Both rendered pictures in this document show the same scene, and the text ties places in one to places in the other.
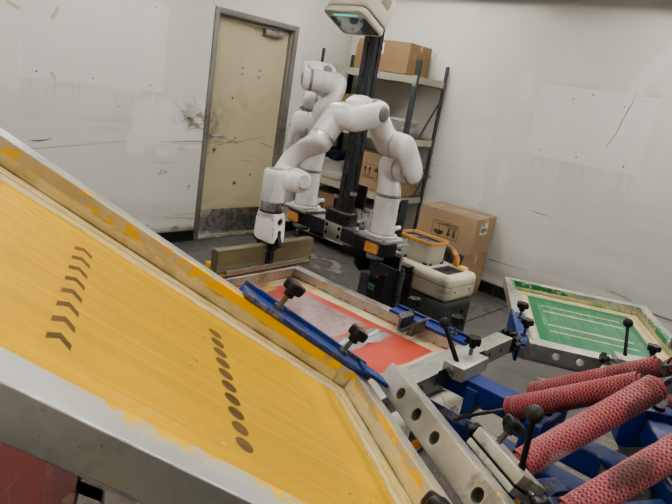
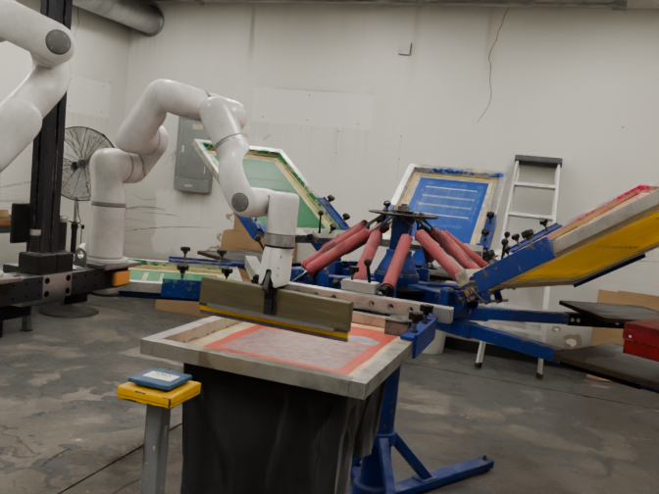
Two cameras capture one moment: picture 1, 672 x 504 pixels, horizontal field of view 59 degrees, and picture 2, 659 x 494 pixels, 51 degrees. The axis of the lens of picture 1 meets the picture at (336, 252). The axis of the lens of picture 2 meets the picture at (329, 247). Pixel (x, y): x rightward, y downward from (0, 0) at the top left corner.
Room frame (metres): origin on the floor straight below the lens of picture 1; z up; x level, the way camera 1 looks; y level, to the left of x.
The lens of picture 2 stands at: (2.33, 1.88, 1.44)
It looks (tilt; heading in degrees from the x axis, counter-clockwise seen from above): 6 degrees down; 249
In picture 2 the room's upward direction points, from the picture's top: 6 degrees clockwise
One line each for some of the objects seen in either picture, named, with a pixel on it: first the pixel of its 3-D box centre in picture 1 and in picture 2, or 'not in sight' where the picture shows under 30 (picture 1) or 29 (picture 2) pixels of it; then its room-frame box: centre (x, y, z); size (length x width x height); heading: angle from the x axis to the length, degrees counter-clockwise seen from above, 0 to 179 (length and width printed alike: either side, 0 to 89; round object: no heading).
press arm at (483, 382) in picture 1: (481, 390); not in sight; (1.30, -0.40, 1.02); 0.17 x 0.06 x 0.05; 50
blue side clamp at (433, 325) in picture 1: (430, 332); not in sight; (1.72, -0.33, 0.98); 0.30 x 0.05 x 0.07; 50
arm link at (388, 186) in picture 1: (393, 175); (113, 176); (2.21, -0.17, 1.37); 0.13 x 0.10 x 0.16; 45
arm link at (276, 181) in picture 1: (285, 184); (271, 210); (1.84, 0.19, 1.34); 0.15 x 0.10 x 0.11; 136
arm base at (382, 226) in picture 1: (386, 215); (102, 232); (2.23, -0.17, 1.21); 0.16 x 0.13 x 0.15; 137
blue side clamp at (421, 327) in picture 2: not in sight; (419, 335); (1.29, 0.02, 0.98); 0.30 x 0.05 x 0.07; 50
